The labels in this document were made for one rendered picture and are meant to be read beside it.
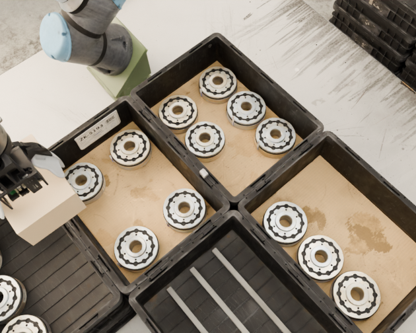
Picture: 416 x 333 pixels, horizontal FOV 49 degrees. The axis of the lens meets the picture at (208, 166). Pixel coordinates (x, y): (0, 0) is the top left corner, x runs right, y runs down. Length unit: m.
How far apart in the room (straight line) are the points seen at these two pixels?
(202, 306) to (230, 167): 0.35
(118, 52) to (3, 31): 1.50
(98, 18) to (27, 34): 1.52
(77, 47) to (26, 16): 1.57
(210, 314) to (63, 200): 0.42
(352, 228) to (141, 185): 0.52
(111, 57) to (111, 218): 0.46
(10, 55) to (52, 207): 1.85
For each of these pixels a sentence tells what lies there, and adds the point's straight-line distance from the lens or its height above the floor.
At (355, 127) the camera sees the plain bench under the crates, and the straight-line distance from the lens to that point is 1.41.
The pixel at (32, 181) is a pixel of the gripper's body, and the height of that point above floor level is 1.22.
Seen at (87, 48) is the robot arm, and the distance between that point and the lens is 1.26.
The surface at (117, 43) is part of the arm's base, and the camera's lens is 1.34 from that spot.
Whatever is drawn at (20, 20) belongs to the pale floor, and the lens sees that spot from 2.79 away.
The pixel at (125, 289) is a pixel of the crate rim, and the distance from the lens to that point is 0.98.
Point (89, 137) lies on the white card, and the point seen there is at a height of 0.89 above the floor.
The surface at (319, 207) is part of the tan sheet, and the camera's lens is 1.14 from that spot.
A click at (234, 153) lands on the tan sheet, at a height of 0.83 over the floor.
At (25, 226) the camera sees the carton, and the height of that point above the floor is 1.12.
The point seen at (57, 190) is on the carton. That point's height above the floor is 1.12.
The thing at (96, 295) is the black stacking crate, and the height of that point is 0.83.
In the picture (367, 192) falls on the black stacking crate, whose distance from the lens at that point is 1.16.
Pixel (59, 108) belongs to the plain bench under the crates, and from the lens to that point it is 1.48.
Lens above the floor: 1.88
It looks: 65 degrees down
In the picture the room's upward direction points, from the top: 4 degrees counter-clockwise
